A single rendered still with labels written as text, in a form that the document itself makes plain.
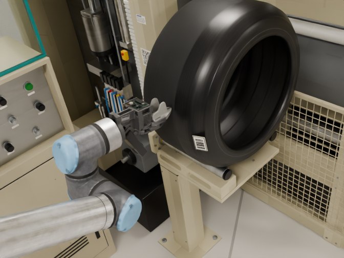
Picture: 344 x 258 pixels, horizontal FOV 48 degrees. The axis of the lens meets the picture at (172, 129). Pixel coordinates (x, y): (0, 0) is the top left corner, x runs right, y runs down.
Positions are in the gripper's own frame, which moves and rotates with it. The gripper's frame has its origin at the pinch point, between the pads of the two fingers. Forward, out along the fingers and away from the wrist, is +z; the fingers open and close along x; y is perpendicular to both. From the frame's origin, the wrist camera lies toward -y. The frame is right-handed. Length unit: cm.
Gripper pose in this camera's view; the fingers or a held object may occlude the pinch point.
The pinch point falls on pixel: (167, 111)
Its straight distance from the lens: 119.6
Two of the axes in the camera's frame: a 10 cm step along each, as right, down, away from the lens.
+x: -6.8, -3.8, 6.3
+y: -0.3, -8.4, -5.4
